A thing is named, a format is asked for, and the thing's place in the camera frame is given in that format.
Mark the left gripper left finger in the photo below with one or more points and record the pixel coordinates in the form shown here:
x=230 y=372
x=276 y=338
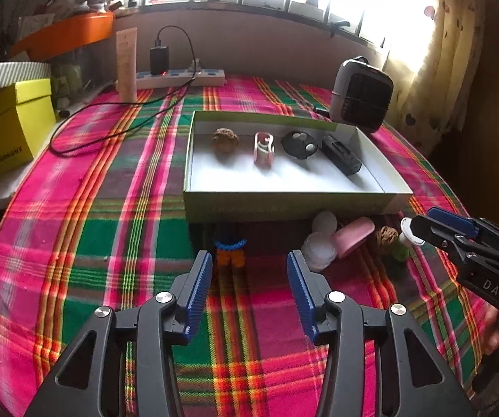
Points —
x=88 y=379

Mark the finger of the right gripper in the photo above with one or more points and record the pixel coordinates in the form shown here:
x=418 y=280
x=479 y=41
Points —
x=456 y=222
x=484 y=247

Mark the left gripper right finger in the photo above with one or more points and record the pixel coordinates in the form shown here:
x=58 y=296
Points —
x=412 y=379

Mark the green white suction stand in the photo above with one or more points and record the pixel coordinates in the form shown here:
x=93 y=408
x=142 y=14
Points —
x=406 y=241

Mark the walnut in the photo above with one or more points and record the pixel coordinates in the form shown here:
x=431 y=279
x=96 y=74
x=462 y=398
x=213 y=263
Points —
x=224 y=141
x=386 y=239

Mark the pink oblong case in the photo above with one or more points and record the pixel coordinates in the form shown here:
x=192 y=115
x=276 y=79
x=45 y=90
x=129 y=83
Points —
x=352 y=235

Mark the black rectangular battery case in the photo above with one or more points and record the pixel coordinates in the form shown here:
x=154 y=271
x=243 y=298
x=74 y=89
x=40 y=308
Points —
x=341 y=157

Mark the black round key fob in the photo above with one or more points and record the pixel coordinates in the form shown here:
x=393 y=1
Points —
x=299 y=144

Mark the blue orange knitted toy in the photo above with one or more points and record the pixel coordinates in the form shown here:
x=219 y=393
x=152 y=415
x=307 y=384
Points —
x=229 y=251

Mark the pink clip holder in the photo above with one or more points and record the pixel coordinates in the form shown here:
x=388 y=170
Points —
x=264 y=150

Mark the person's right hand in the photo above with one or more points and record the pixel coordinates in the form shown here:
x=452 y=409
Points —
x=489 y=333

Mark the grey black space heater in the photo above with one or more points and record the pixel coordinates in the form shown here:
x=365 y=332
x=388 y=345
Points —
x=361 y=95

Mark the yellow heart pattern curtain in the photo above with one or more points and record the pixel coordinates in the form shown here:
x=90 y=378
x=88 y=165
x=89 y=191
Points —
x=434 y=50

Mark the white green cardboard tray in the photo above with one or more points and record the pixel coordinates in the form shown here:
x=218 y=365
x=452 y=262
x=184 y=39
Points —
x=231 y=188

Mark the yellow shoe box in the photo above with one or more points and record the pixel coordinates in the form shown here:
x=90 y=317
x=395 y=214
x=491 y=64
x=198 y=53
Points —
x=26 y=119

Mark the white power strip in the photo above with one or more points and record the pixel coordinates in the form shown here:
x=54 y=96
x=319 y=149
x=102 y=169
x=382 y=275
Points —
x=176 y=78

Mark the striped white box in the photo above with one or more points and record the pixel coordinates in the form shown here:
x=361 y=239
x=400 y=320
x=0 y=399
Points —
x=12 y=72

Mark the pink cosmetic tube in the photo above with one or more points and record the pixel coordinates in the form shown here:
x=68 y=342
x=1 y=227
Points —
x=126 y=64

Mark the black charger with cable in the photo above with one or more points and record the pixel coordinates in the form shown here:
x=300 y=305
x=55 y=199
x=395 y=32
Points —
x=159 y=59

